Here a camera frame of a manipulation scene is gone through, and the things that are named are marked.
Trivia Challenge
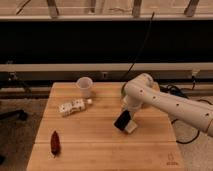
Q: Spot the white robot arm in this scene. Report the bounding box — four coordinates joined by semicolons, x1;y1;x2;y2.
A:
124;73;213;137

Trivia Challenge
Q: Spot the black eraser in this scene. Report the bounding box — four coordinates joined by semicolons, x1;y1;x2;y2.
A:
114;110;131;131

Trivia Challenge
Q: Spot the white sponge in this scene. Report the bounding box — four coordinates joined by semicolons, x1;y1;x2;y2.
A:
125;120;137;134

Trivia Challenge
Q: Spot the crushed white plastic bottle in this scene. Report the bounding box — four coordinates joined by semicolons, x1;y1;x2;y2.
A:
58;99;93;117

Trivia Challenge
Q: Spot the translucent plastic cup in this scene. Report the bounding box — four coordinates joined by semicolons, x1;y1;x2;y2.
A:
76;77;93;98

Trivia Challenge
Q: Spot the dark red chili pepper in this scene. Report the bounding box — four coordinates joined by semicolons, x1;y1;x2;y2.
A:
50;131;60;156

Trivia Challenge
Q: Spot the black cable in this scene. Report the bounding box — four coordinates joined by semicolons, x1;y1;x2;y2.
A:
120;11;213;145

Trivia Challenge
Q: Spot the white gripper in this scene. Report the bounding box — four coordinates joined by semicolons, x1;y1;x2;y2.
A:
122;98;140;118

